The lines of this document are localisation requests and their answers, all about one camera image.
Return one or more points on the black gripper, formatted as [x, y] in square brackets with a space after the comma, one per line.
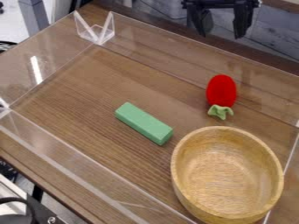
[202, 17]

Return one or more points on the red plush strawberry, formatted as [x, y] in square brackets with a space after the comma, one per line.
[222, 95]

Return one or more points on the green rectangular block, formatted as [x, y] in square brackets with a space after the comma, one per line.
[144, 123]

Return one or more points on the wooden bowl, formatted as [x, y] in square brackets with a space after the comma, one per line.
[227, 176]

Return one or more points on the clear acrylic tray wall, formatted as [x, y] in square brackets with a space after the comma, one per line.
[62, 87]

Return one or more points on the grey table leg post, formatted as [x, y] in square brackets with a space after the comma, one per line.
[34, 15]

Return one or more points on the black equipment with cable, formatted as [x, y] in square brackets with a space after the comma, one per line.
[26, 211]

